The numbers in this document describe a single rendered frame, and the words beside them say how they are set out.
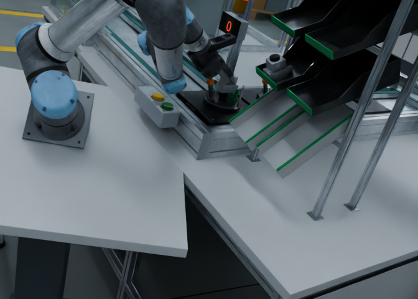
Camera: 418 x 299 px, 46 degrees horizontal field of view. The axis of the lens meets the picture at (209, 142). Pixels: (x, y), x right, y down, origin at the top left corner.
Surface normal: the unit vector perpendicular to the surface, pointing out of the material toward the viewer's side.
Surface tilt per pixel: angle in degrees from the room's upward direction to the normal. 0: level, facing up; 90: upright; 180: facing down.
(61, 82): 52
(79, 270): 0
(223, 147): 90
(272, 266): 0
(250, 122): 45
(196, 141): 90
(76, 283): 0
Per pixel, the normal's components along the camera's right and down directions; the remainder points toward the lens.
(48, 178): 0.24, -0.85
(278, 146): -0.47, -0.61
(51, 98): 0.26, -0.13
